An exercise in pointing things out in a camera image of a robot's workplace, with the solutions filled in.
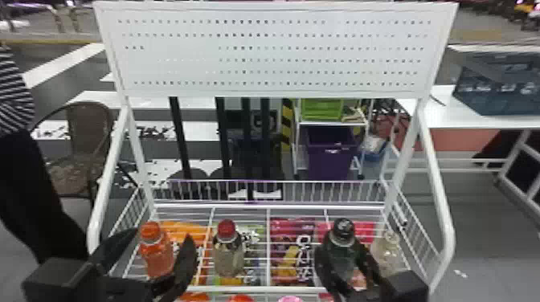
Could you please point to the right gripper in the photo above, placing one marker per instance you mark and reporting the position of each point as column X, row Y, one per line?
column 369, row 296

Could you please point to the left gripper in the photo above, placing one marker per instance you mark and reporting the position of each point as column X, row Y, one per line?
column 130, row 293

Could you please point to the orange bottle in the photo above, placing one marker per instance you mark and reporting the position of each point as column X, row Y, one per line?
column 157, row 257

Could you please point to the dark bottle with black cap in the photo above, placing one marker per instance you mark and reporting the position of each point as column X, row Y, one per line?
column 344, row 248

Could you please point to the orange snack packet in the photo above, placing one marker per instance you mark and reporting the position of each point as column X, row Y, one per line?
column 185, row 232

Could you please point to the yellow snack packet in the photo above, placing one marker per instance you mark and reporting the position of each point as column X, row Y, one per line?
column 290, row 258

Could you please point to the pink snack packet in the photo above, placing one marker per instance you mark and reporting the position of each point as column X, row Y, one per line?
column 291, row 227

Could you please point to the clear bottle with red cap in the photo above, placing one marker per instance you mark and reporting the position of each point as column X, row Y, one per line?
column 228, row 253

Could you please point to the purple crate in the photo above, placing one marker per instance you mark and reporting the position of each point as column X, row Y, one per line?
column 330, row 154

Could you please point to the brown mesh chair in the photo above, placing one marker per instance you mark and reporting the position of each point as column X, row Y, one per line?
column 86, row 147

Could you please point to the white shelf trolley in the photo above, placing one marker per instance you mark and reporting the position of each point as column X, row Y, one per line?
column 297, row 143

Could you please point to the green basket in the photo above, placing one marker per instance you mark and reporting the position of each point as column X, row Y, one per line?
column 321, row 108

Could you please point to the white side table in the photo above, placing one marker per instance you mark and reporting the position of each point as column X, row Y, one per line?
column 460, row 116

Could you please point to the blue crate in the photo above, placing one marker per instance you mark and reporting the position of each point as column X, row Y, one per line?
column 498, row 90

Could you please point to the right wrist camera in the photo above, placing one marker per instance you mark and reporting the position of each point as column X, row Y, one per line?
column 406, row 287

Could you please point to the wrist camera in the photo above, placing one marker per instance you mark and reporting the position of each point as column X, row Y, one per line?
column 59, row 280
column 406, row 287

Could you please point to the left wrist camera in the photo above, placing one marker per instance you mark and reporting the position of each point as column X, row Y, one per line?
column 59, row 280

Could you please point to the black post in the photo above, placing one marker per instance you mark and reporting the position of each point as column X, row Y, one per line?
column 180, row 139
column 265, row 135
column 223, row 135
column 247, row 139

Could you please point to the striped post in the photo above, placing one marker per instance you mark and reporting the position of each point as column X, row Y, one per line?
column 287, row 122

